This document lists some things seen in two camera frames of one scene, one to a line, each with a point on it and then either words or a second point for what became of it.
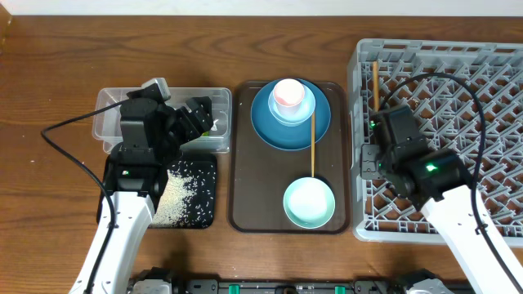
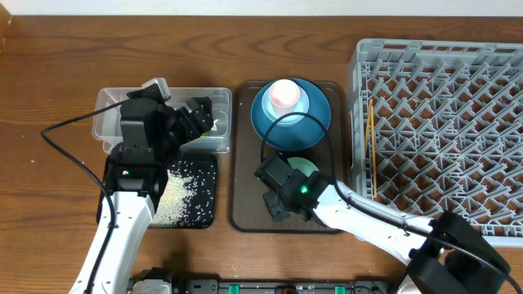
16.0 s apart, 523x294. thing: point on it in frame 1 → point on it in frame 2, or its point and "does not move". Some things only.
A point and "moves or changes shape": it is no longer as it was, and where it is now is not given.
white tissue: x=214 y=126 does not move
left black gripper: x=194 y=131 does not move
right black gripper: x=368 y=170 → x=279 y=212
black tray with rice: x=176 y=195 does not move
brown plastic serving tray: x=260 y=174 does not move
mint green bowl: x=309 y=202 moves or changes shape
